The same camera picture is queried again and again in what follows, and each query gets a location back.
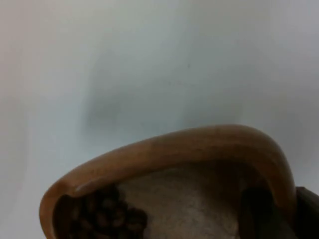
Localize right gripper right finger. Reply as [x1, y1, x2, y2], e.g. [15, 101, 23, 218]
[295, 186, 319, 239]

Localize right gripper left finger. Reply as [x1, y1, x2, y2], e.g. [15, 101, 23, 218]
[239, 186, 285, 239]

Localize dark brown wooden cup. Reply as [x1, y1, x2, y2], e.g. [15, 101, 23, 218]
[39, 124, 297, 239]

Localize coffee beans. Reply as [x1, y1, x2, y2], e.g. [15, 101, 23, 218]
[55, 186, 148, 239]

